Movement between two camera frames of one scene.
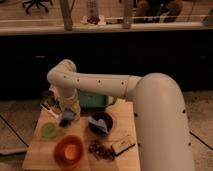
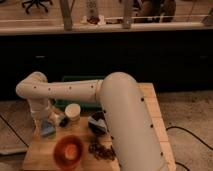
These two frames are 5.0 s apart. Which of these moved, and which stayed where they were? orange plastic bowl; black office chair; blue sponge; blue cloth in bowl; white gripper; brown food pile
Moved: blue sponge; white gripper
Stayed: blue cloth in bowl; brown food pile; orange plastic bowl; black office chair
